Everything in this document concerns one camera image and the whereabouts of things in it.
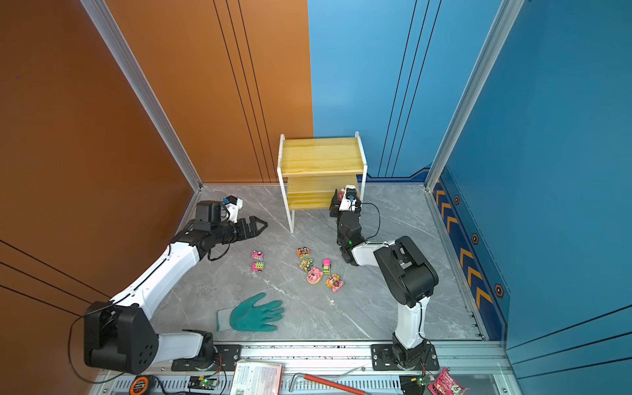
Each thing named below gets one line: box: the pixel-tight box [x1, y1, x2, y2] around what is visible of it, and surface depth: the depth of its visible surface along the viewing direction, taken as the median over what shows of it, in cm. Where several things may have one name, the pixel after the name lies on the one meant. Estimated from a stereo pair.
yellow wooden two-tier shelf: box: [277, 131, 368, 233], surface depth 87 cm
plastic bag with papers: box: [229, 360, 285, 395], surface depth 68 cm
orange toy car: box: [296, 246, 311, 259], surface depth 96 cm
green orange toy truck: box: [299, 258, 315, 272], surface depth 93 cm
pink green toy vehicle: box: [322, 258, 332, 275], surface depth 93 cm
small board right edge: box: [399, 375, 428, 395], surface depth 71 cm
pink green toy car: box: [250, 261, 265, 273], surface depth 93 cm
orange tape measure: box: [129, 374, 152, 395], surface depth 68 cm
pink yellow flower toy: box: [325, 273, 345, 293], surface depth 87 cm
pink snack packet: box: [427, 367, 470, 395], surface depth 69 cm
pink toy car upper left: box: [250, 250, 265, 262], surface depth 96 cm
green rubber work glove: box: [216, 292, 284, 331], surface depth 82 cm
